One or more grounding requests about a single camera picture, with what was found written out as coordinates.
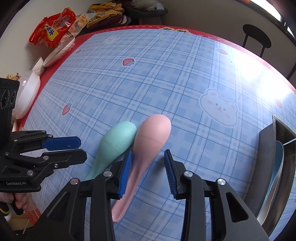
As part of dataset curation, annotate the blue plaid table mat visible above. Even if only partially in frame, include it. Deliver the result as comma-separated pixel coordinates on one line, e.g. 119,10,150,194
23,29,296,241

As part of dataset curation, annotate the person's left hand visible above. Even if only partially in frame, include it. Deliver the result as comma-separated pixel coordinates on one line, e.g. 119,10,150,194
0,192,37,211

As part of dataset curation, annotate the white overturned bowl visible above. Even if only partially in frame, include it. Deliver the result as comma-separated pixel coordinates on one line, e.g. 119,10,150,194
13,70,41,120

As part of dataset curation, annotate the green plastic spoon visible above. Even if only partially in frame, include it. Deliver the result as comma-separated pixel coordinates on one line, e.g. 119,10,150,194
85,121,137,180

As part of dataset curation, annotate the stainless steel utensil holder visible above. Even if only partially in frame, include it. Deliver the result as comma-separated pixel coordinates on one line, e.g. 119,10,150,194
244,115,295,237

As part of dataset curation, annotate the pink plastic spoon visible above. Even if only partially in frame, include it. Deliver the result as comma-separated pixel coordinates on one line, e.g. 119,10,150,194
111,114,171,222

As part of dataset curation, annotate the yellow bags pile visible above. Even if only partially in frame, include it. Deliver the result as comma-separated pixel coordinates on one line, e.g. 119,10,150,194
87,2,124,28

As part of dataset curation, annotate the white plastic bag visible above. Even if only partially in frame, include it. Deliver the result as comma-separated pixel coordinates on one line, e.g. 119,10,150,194
132,0,159,11

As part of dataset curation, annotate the blue plastic spoon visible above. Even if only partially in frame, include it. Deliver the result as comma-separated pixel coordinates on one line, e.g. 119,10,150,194
257,141,284,225

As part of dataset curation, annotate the red snack bag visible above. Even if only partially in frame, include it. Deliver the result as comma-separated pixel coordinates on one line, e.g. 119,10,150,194
29,8,76,48

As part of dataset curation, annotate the black round stool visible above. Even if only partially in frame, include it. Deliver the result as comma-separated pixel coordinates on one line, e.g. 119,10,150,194
242,24,271,58

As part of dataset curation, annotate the tan bear bottle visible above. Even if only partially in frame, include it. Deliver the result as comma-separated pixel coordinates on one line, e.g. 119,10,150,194
6,73,21,81

